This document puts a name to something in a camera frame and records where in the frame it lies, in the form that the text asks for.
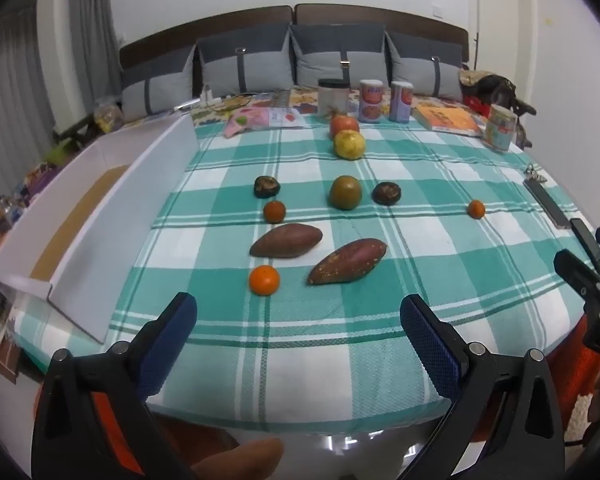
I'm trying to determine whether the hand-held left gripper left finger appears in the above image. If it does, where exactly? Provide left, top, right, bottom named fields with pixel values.
left=30, top=291, right=198, bottom=480

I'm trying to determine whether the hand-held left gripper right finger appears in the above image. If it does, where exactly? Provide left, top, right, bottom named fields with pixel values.
left=399, top=294, right=566, bottom=480

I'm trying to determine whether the large orange tangerine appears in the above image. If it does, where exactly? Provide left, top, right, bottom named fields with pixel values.
left=249, top=265, right=281, bottom=297

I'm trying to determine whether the spotted purple sweet potato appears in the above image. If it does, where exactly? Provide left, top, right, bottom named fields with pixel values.
left=307, top=238, right=388, bottom=286

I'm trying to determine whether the white cardboard box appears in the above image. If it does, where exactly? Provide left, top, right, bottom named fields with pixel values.
left=0, top=114, right=200, bottom=345

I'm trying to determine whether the smooth purple sweet potato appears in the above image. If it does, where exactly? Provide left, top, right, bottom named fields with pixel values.
left=249, top=223, right=324, bottom=259

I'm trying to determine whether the green brown round fruit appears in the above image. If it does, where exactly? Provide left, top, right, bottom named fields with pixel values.
left=328, top=175, right=363, bottom=211

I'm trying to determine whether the red apple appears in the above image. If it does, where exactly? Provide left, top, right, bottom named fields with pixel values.
left=329, top=115, right=361, bottom=139

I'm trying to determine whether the black phone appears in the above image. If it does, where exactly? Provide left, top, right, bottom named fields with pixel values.
left=570, top=218, right=600, bottom=276

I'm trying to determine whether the orange red cloth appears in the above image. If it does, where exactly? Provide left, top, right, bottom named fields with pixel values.
left=545, top=320, right=600, bottom=441

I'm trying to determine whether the printed jar with white lid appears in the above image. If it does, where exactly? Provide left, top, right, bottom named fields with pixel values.
left=484, top=105, right=518, bottom=153

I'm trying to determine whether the dark brown mangosteen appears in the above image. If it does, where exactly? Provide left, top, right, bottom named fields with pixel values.
left=253, top=176, right=281, bottom=199
left=371, top=182, right=402, bottom=206

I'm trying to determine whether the dark clothes pile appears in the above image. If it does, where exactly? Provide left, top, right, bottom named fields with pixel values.
left=460, top=74, right=537, bottom=116

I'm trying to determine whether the orange book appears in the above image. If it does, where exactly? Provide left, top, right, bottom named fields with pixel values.
left=412, top=104, right=483, bottom=137

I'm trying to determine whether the yellow round fruit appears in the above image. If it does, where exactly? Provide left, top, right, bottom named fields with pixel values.
left=334, top=130, right=367, bottom=161

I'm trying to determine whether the green toy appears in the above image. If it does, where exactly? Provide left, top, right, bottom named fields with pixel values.
left=47, top=141, right=81, bottom=166

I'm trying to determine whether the pink floral packet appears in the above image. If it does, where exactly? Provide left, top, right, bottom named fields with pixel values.
left=224, top=107, right=273, bottom=139

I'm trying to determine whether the yellow bag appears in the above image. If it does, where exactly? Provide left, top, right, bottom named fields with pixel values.
left=92, top=100, right=124, bottom=134

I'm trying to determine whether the white door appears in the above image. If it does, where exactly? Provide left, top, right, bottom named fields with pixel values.
left=467, top=0, right=538, bottom=106

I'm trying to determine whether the printed tin can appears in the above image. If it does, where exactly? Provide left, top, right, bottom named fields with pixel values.
left=358, top=79, right=384, bottom=124
left=389, top=81, right=414, bottom=124

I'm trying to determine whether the pale printed packet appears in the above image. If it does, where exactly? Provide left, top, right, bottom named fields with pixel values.
left=267, top=107, right=301, bottom=129

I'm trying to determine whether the clear jar with black lid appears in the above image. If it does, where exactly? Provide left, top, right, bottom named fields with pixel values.
left=318, top=78, right=351, bottom=120

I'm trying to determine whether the brown headboard panel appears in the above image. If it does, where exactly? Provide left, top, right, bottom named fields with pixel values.
left=294, top=3, right=469, bottom=63
left=118, top=5, right=294, bottom=73

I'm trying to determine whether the white charger with cable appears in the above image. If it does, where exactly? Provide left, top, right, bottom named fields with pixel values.
left=200, top=85, right=253, bottom=110

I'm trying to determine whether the grey strapped pillow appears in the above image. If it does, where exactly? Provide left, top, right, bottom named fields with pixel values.
left=384, top=31, right=465, bottom=102
left=121, top=45, right=197, bottom=122
left=289, top=23, right=388, bottom=90
left=196, top=25, right=293, bottom=97

